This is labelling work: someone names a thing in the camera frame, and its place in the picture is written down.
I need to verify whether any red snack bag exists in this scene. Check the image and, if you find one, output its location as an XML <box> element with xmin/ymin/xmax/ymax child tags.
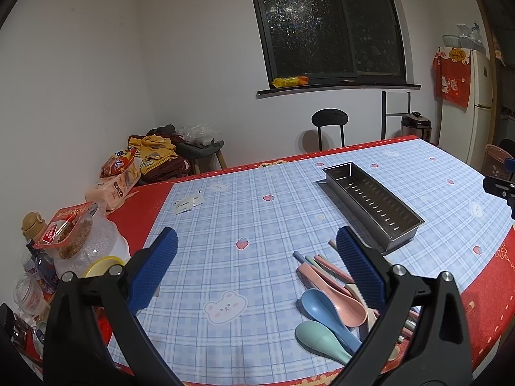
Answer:
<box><xmin>99</xmin><ymin>148</ymin><xmax>137</xmax><ymax>179</ymax></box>

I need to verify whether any blue chopstick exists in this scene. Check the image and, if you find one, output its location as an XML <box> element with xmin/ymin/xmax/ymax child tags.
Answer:
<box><xmin>292</xmin><ymin>251</ymin><xmax>315</xmax><ymax>268</ymax></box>

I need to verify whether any clear plastic jar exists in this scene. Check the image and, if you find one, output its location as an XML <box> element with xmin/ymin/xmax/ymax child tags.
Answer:
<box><xmin>54</xmin><ymin>215</ymin><xmax>131</xmax><ymax>278</ymax></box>

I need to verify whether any pink chopstick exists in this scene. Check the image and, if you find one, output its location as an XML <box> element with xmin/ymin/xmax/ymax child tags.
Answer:
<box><xmin>314</xmin><ymin>254</ymin><xmax>354</xmax><ymax>283</ymax></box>

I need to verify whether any stainless steel utensil tray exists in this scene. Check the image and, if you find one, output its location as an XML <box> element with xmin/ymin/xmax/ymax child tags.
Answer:
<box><xmin>324</xmin><ymin>162</ymin><xmax>424</xmax><ymax>254</ymax></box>

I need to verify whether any black round stool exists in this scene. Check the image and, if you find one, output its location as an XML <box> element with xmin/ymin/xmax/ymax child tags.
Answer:
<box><xmin>311</xmin><ymin>108</ymin><xmax>349</xmax><ymax>152</ymax></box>

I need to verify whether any yellow snack bag on sill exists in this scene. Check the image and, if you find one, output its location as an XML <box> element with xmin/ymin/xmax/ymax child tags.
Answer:
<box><xmin>271</xmin><ymin>76</ymin><xmax>309</xmax><ymax>89</ymax></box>

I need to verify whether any brown cap bottle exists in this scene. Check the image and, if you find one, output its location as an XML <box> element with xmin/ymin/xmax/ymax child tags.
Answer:
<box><xmin>21</xmin><ymin>212</ymin><xmax>59</xmax><ymax>295</ymax></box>

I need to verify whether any snack cup red lid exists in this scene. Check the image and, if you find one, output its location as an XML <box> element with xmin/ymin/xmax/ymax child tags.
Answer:
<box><xmin>34</xmin><ymin>201</ymin><xmax>98</xmax><ymax>260</ymax></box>

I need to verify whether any red hanging cloth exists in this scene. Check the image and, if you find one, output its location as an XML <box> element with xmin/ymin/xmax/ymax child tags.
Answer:
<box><xmin>432</xmin><ymin>47</ymin><xmax>471</xmax><ymax>109</ymax></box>

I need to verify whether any pink waste bin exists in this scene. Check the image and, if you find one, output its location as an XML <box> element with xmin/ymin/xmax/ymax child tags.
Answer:
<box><xmin>481</xmin><ymin>144</ymin><xmax>512</xmax><ymax>180</ymax></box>

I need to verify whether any dark window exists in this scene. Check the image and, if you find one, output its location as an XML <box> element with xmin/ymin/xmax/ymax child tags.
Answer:
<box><xmin>252</xmin><ymin>0</ymin><xmax>421</xmax><ymax>98</ymax></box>

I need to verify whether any plaid blue tablecloth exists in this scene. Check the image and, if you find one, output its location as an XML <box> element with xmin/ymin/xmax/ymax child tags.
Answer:
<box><xmin>111</xmin><ymin>139</ymin><xmax>514</xmax><ymax>385</ymax></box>

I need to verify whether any blue plastic spoon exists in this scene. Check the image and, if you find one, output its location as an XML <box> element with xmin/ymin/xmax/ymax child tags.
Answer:
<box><xmin>300</xmin><ymin>289</ymin><xmax>361</xmax><ymax>355</ymax></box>

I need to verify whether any white paper tag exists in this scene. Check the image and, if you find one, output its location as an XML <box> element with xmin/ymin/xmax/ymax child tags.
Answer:
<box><xmin>173</xmin><ymin>193</ymin><xmax>204</xmax><ymax>214</ymax></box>

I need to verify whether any pink plastic spoon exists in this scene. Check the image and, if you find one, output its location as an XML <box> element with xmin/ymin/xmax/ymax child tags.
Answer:
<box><xmin>298</xmin><ymin>263</ymin><xmax>368</xmax><ymax>328</ymax></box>

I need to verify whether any green chopstick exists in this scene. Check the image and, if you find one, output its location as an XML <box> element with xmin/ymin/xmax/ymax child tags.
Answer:
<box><xmin>304</xmin><ymin>255</ymin><xmax>336</xmax><ymax>280</ymax></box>

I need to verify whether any beige plastic spoon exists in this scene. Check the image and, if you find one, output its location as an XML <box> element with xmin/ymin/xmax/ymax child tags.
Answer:
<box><xmin>347</xmin><ymin>283</ymin><xmax>401</xmax><ymax>362</ymax></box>

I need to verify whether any dark rice cooker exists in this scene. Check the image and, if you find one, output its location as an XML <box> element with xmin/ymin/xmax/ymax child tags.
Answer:
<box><xmin>401</xmin><ymin>112</ymin><xmax>432</xmax><ymax>142</ymax></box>

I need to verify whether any green plastic spoon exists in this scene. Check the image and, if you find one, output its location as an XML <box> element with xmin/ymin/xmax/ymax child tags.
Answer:
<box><xmin>295</xmin><ymin>321</ymin><xmax>352</xmax><ymax>365</ymax></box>

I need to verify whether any white refrigerator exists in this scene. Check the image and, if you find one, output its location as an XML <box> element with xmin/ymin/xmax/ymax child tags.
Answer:
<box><xmin>438</xmin><ymin>49</ymin><xmax>493</xmax><ymax>170</ymax></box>

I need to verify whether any black metal rack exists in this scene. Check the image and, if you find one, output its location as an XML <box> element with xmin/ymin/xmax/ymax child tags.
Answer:
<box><xmin>380</xmin><ymin>91</ymin><xmax>411</xmax><ymax>140</ymax></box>

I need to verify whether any yellow cartoon mug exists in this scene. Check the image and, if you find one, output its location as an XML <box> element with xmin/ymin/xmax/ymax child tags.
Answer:
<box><xmin>84</xmin><ymin>256</ymin><xmax>125</xmax><ymax>278</ymax></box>

